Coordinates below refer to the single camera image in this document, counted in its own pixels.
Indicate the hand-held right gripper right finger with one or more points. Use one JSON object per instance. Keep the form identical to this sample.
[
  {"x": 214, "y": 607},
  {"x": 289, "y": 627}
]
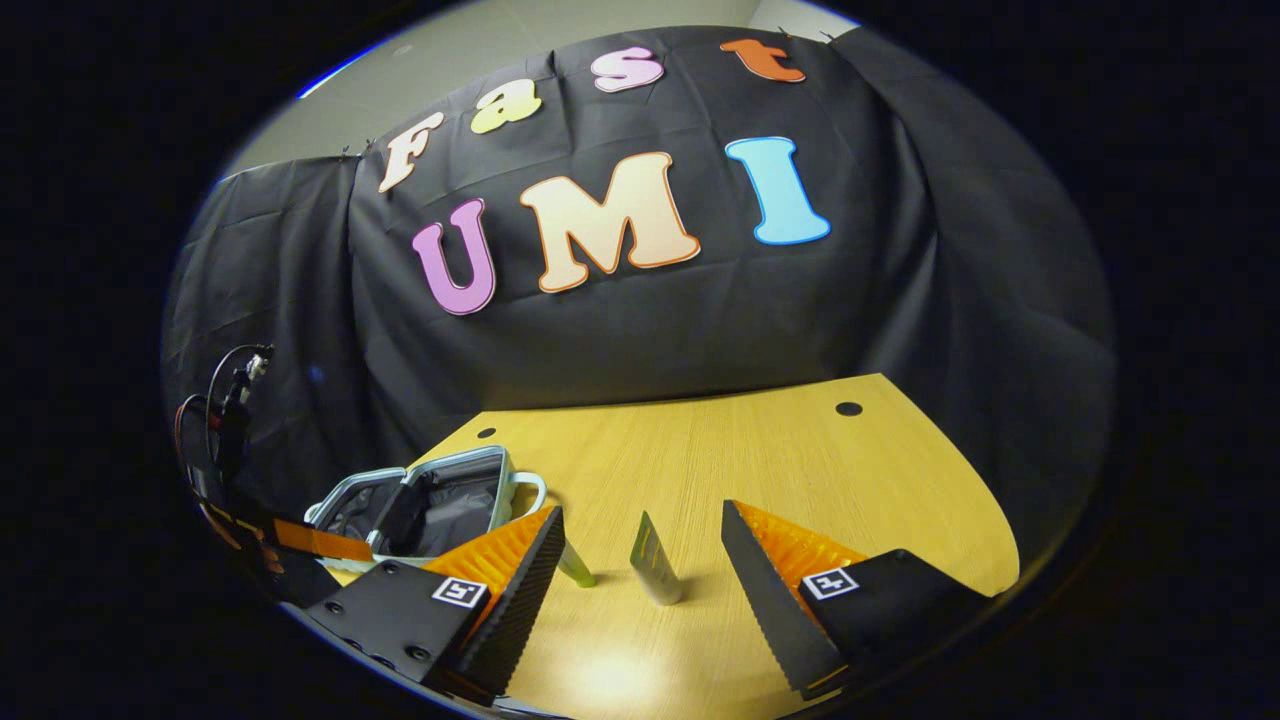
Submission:
[{"x": 765, "y": 610}]

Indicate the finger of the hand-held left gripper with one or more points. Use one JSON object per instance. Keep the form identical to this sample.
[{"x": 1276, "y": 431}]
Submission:
[
  {"x": 300, "y": 585},
  {"x": 325, "y": 542}
]

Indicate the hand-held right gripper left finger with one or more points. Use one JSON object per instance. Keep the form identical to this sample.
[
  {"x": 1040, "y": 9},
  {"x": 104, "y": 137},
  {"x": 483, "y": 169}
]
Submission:
[{"x": 525, "y": 600}]

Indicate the white green skin care tube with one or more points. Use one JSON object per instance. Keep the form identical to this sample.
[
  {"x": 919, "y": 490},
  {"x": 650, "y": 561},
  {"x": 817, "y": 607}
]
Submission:
[{"x": 577, "y": 568}]

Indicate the white suitcase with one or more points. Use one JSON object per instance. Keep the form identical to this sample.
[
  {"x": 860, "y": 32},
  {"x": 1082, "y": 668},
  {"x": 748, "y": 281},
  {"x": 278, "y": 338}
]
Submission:
[{"x": 450, "y": 515}]

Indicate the silver green skin care tube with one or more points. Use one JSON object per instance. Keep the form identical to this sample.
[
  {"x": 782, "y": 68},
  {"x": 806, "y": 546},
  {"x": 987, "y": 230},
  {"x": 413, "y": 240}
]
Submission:
[{"x": 655, "y": 565}]

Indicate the black backdrop cloth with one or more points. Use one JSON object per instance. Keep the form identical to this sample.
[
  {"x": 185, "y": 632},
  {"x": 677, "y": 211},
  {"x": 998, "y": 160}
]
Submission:
[{"x": 900, "y": 300}]

